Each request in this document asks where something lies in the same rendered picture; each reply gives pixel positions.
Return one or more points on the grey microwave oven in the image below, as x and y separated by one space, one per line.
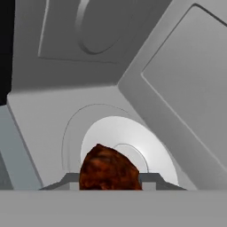
88 76

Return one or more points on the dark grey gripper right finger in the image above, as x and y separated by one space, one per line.
150 181

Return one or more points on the white round plate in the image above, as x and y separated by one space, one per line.
139 136

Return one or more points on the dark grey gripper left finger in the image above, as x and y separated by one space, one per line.
68 181

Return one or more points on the brown chicken drumstick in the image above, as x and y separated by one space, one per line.
108 170

